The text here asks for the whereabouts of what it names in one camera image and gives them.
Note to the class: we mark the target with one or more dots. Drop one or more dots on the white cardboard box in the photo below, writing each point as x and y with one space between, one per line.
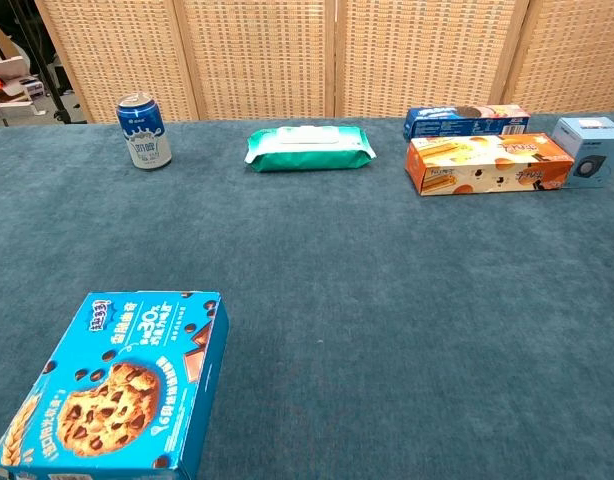
7 66
14 109

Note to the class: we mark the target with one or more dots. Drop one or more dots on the woven wooden folding screen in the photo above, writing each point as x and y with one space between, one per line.
262 60

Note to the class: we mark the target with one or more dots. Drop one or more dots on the orange biscuit box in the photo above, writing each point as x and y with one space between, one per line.
487 170

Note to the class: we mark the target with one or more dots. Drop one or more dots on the blue chocolate chip cookie box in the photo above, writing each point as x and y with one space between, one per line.
117 390

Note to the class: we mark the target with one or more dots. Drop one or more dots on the green wet wipes pack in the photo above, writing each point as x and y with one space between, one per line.
307 152

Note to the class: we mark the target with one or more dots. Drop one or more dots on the small light blue box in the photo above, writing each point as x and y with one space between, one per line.
597 145

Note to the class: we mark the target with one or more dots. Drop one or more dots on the teal table cloth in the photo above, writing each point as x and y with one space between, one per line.
337 275

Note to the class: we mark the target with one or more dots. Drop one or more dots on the black tripod stand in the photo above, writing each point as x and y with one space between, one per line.
52 91

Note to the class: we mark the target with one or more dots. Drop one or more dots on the blue sandwich cookie box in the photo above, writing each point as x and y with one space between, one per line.
437 122

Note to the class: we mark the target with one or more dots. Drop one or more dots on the blue white drink can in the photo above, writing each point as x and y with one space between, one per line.
144 135

